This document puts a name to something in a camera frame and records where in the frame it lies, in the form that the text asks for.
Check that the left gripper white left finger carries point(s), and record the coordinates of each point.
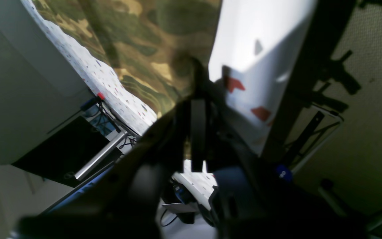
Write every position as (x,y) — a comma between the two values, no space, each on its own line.
(124,203)

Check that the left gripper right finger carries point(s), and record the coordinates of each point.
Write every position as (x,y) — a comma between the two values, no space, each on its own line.
(251,201)

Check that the aluminium frame bar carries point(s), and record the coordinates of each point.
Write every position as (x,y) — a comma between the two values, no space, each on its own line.
(100,156)

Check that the black table leg frame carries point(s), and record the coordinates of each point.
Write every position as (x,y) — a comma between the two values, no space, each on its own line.
(312,72)

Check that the terrazzo pattern table cloth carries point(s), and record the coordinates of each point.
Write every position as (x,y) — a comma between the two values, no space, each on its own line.
(255,49)

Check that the camouflage T-shirt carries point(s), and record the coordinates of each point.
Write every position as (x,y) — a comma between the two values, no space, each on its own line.
(153,46)

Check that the red black clamp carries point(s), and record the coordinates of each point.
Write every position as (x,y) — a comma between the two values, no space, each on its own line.
(97,100)

